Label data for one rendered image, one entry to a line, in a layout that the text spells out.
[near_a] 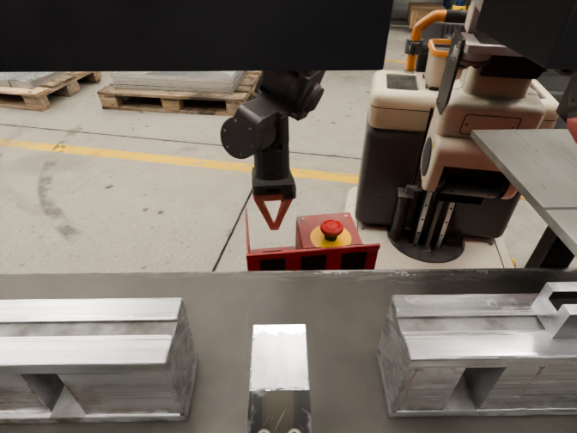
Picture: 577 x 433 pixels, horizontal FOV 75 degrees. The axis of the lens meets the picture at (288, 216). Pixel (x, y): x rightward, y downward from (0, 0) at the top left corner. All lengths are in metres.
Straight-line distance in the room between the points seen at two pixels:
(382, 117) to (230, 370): 0.99
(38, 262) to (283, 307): 1.71
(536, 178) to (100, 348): 0.45
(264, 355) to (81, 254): 1.78
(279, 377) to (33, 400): 0.23
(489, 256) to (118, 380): 1.34
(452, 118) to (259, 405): 0.84
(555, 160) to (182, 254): 1.55
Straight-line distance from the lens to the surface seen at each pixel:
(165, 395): 0.35
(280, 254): 0.55
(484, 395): 0.38
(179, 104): 3.22
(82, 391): 0.36
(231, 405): 0.38
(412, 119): 1.25
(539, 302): 0.36
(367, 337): 0.42
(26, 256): 2.12
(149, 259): 1.83
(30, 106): 3.79
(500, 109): 0.99
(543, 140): 0.58
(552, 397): 0.41
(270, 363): 0.25
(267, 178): 0.59
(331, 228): 0.64
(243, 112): 0.50
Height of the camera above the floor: 1.22
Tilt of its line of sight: 38 degrees down
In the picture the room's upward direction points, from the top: straight up
